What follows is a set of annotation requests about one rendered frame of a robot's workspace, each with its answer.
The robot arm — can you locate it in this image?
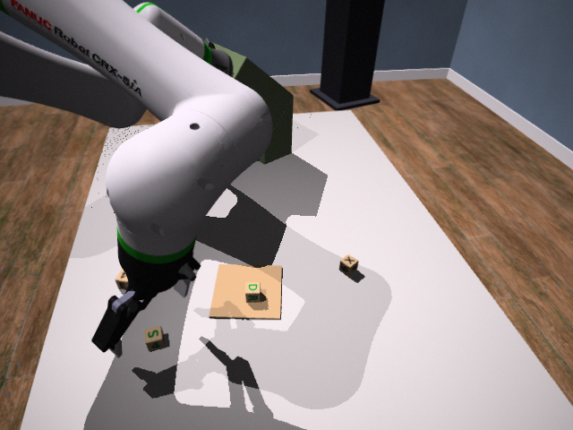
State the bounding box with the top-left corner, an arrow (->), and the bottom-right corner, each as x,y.
0,0 -> 273,285

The tan flat mat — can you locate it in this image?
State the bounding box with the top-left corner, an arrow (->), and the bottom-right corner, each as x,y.
209,264 -> 282,320

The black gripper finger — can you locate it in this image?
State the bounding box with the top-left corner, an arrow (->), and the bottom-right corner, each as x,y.
91,289 -> 158,358
174,253 -> 201,298

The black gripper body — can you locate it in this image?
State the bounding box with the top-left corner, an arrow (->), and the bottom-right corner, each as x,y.
126,274 -> 180,300

